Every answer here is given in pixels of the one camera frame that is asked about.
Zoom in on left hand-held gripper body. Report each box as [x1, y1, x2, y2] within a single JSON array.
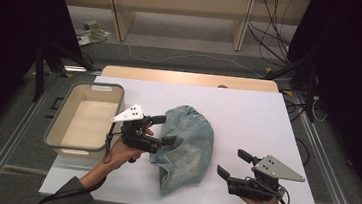
[[107, 100, 167, 155]]

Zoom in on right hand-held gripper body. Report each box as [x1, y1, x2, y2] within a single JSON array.
[[224, 151, 308, 204]]

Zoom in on light blue denim shorts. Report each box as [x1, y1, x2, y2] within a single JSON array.
[[145, 101, 219, 202]]

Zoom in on beige plastic basket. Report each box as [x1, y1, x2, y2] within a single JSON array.
[[41, 77, 127, 161]]

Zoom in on person's left hand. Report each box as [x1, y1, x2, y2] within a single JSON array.
[[101, 121, 157, 177]]

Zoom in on white table cover board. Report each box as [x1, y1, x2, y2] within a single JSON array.
[[37, 70, 334, 204]]

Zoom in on wooden table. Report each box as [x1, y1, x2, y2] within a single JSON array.
[[100, 63, 280, 94]]

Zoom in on black metal stand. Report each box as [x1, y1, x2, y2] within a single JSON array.
[[259, 46, 322, 124], [29, 38, 99, 109]]

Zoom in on white power strip with plugs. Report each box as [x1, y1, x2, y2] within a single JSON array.
[[74, 18, 113, 50]]

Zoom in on light wooden shelf unit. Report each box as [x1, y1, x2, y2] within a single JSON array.
[[53, 0, 311, 60]]

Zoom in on black curtain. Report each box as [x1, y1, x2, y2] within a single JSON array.
[[0, 0, 90, 165], [273, 0, 362, 204]]

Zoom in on left hand-held gripper cable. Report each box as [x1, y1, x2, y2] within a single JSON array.
[[102, 120, 117, 166]]

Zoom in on hand-held gripper cable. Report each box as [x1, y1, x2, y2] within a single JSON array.
[[276, 186, 292, 204], [102, 120, 117, 166]]

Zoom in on right hand-held gripper cable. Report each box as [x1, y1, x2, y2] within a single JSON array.
[[276, 186, 292, 204]]

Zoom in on black floor cable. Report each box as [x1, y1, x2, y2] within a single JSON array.
[[291, 136, 313, 169]]

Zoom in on white floor cable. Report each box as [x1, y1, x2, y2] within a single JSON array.
[[120, 39, 268, 79]]

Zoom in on aluminium floor rail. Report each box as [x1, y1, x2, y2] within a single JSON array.
[[280, 92, 362, 204], [0, 67, 59, 204]]

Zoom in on bundle of black cables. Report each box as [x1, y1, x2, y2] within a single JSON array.
[[242, 0, 297, 69]]

